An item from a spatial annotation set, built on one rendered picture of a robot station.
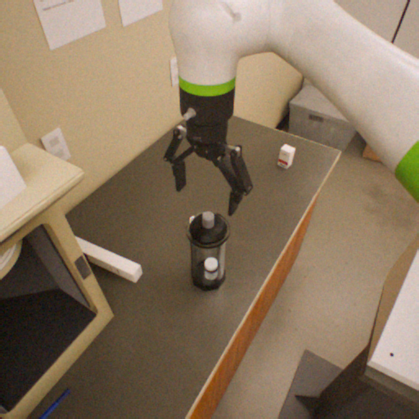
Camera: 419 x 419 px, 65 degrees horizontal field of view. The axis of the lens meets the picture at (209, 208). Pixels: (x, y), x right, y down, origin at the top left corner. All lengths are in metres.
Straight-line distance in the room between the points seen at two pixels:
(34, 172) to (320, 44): 0.39
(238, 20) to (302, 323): 1.73
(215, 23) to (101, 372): 0.78
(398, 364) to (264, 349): 1.06
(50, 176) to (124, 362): 0.57
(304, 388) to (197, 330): 1.05
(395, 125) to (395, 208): 2.41
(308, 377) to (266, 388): 0.22
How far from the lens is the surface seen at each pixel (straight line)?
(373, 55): 0.44
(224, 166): 0.62
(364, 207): 2.69
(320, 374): 1.92
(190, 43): 0.50
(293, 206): 1.19
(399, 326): 0.93
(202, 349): 0.90
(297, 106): 3.03
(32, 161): 0.49
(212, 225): 0.78
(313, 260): 2.24
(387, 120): 0.40
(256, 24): 0.51
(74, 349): 0.91
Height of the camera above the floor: 1.79
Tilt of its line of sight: 48 degrees down
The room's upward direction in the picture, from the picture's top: straight up
